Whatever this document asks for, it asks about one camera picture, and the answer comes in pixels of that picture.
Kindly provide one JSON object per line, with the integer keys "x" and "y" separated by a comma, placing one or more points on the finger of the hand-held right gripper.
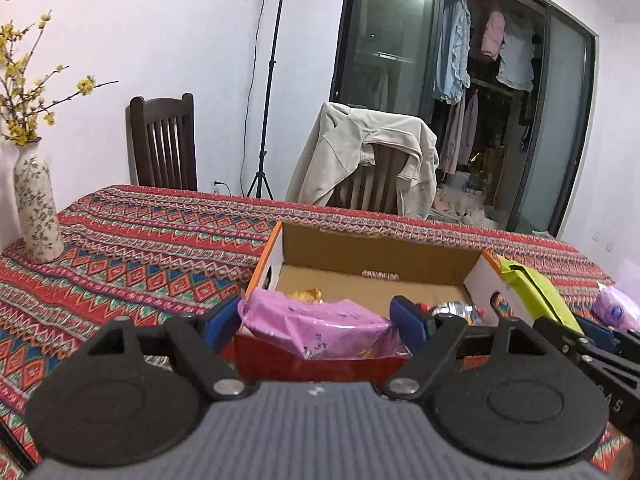
{"x": 560, "y": 337}
{"x": 600, "y": 332}

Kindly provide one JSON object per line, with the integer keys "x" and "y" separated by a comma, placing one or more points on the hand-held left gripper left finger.
{"x": 224, "y": 321}

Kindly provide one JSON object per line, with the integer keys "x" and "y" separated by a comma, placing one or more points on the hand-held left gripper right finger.
{"x": 411, "y": 321}

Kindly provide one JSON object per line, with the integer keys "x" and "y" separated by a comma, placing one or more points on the green snack packet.
{"x": 540, "y": 295}

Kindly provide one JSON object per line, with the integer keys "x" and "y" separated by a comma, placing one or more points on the red orange cardboard box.
{"x": 370, "y": 265}

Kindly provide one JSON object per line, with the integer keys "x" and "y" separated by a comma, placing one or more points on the white orange snack packet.
{"x": 306, "y": 295}

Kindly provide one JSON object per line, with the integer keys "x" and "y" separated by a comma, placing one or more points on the pink snack packet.
{"x": 320, "y": 325}

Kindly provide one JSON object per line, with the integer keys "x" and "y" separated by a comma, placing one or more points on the purple tissue pack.
{"x": 617, "y": 307}

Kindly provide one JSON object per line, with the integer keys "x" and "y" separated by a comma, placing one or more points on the silver snack packet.
{"x": 452, "y": 310}

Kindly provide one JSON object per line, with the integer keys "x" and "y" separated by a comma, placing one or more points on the patterned red tablecloth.
{"x": 140, "y": 260}

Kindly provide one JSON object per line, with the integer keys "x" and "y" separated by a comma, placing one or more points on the brown chair under jacket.
{"x": 372, "y": 182}

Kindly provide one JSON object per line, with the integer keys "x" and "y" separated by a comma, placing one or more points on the beige jacket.
{"x": 350, "y": 145}

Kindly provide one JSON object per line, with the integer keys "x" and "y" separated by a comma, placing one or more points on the dark wooden chair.
{"x": 162, "y": 140}

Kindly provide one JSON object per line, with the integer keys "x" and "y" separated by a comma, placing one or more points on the grey hanging garment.
{"x": 462, "y": 130}

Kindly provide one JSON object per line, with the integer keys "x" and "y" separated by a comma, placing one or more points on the floral ceramic vase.
{"x": 37, "y": 210}

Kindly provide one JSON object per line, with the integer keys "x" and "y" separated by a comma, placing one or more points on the studio light stand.
{"x": 272, "y": 85}

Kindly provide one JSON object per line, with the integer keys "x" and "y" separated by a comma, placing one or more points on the glass sliding door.
{"x": 390, "y": 50}

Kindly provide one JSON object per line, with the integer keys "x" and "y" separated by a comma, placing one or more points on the light blue hanging shirt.
{"x": 452, "y": 50}

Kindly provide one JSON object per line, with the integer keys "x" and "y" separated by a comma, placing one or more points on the white hanging top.
{"x": 517, "y": 60}

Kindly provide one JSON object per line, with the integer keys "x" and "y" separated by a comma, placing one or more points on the pink hanging garment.
{"x": 494, "y": 35}

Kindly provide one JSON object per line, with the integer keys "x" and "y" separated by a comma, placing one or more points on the yellow flower branches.
{"x": 22, "y": 100}

